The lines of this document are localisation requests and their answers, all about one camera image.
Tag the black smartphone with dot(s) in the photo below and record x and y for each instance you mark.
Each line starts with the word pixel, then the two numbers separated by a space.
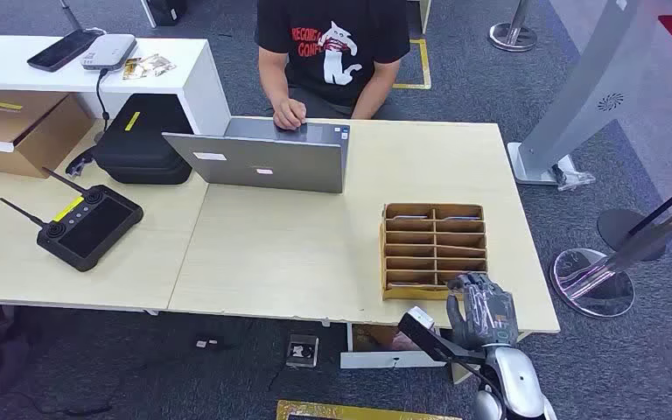
pixel 63 50

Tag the person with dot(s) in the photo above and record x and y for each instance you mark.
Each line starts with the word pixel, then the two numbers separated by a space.
pixel 333 52

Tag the grey card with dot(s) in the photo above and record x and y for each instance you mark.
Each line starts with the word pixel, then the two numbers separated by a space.
pixel 410 217
pixel 462 218

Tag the black remote controller with antennas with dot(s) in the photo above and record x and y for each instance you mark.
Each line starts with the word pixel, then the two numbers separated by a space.
pixel 89 229

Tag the yellow floor tape square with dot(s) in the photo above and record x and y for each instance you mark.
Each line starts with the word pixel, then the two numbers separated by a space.
pixel 424 64

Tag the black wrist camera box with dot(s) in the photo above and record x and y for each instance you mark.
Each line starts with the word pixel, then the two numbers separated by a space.
pixel 431 339

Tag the white shelf unit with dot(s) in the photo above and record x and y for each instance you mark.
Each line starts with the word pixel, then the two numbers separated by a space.
pixel 34 75

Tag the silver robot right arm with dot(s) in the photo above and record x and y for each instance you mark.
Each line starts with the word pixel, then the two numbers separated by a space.
pixel 515 377

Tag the brown cardboard box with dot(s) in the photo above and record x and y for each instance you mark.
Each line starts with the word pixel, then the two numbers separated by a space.
pixel 20 130

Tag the chrome stanchion with pole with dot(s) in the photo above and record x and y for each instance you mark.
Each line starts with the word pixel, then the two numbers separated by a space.
pixel 513 36
pixel 594 284

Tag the white grey power device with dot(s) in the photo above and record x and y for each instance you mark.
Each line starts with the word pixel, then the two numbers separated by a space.
pixel 109 52

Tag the wooden card holder box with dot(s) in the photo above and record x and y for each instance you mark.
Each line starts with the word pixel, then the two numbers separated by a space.
pixel 429 255

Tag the black stanchion with pole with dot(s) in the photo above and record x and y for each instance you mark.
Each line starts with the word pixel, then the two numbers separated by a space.
pixel 617 229

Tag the yellow floor tape strip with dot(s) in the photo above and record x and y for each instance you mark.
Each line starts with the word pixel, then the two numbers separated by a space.
pixel 342 411

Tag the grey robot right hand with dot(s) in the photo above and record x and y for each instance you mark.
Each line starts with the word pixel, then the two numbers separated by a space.
pixel 487 316

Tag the person's right hand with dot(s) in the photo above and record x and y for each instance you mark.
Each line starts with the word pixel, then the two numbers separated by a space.
pixel 288 113

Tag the silver gate pillar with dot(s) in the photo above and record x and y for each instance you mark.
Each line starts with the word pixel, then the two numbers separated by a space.
pixel 579 98

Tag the shiny snack packet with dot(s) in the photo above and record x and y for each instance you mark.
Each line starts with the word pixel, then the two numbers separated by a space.
pixel 147 66

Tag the small floor socket box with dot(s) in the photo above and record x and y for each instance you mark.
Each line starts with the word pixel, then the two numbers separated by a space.
pixel 302 351

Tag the black hard carry case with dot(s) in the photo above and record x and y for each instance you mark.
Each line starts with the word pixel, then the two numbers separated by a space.
pixel 139 142

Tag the person's right forearm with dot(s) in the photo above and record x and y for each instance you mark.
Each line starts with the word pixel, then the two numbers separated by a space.
pixel 270 75

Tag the clear plastic bag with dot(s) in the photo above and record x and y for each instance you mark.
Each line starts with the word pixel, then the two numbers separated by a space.
pixel 574 178

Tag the person's left forearm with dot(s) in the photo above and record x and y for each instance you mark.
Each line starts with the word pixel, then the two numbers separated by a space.
pixel 378 90

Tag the black plug adapter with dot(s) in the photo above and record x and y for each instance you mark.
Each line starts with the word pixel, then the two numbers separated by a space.
pixel 78 164

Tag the silver laptop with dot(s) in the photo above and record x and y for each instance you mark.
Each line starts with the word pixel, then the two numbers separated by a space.
pixel 266 159

